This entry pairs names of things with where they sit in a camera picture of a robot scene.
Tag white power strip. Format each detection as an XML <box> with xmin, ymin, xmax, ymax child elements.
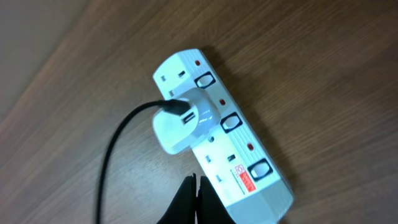
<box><xmin>153</xmin><ymin>49</ymin><xmax>294</xmax><ymax>223</ymax></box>

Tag black USB charging cable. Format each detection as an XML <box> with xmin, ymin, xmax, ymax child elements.
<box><xmin>95</xmin><ymin>98</ymin><xmax>192</xmax><ymax>224</ymax></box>

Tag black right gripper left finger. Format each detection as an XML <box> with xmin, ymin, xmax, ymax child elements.
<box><xmin>157</xmin><ymin>174</ymin><xmax>197</xmax><ymax>224</ymax></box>

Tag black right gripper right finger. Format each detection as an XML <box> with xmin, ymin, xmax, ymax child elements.
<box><xmin>196</xmin><ymin>176</ymin><xmax>235</xmax><ymax>224</ymax></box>

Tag white USB charger plug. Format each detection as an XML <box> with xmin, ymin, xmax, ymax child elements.
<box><xmin>152</xmin><ymin>88</ymin><xmax>221</xmax><ymax>155</ymax></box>

